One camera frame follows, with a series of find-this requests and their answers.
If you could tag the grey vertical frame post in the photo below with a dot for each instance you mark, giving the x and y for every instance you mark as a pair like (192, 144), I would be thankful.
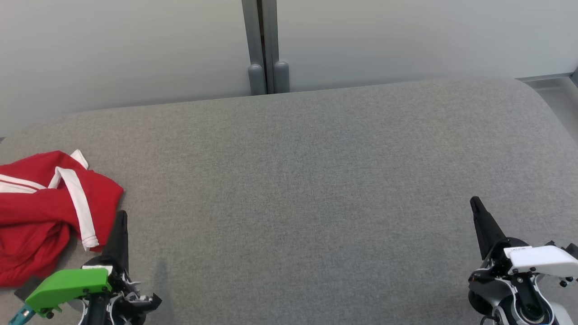
(262, 31)

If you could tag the grey fabric sofa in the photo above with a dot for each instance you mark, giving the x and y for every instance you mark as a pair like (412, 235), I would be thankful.
(316, 203)

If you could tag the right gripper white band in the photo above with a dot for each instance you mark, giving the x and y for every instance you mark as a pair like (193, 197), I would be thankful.
(542, 262)

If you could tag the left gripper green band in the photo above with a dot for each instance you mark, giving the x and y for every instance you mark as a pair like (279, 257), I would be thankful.
(67, 284)

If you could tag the grey rounded post foot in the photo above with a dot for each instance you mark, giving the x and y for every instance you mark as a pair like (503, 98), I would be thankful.
(256, 81)
(281, 79)

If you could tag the red and white basketball jersey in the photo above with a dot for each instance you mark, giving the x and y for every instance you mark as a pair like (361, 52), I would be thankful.
(27, 243)

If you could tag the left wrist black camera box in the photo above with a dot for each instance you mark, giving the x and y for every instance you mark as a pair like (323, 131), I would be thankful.
(28, 289)

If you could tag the grey floor rail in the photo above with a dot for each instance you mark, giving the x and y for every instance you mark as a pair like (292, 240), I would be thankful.
(546, 77)

